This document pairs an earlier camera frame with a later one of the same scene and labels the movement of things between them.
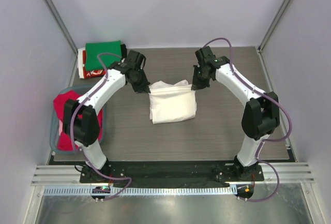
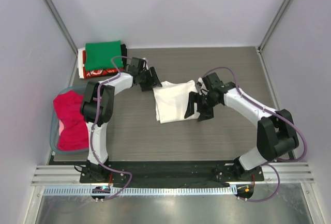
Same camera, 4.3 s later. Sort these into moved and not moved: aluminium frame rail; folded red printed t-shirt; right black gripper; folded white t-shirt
Moved: right black gripper
Not moved: folded white t-shirt; aluminium frame rail; folded red printed t-shirt
